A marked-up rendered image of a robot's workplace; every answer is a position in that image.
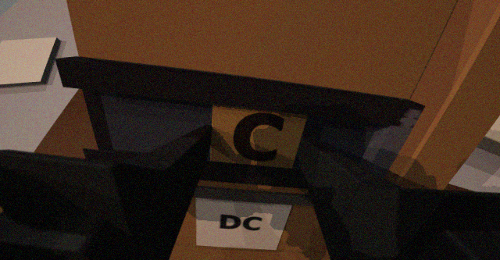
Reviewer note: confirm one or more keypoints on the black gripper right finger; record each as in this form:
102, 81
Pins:
363, 216

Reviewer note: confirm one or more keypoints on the white paper ticket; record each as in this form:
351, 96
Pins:
238, 224

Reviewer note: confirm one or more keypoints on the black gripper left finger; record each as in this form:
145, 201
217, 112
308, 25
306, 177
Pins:
146, 198

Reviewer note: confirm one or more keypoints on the beige flat square tile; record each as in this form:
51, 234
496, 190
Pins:
26, 61

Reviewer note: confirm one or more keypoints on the tan tile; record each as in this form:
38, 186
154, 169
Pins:
255, 137

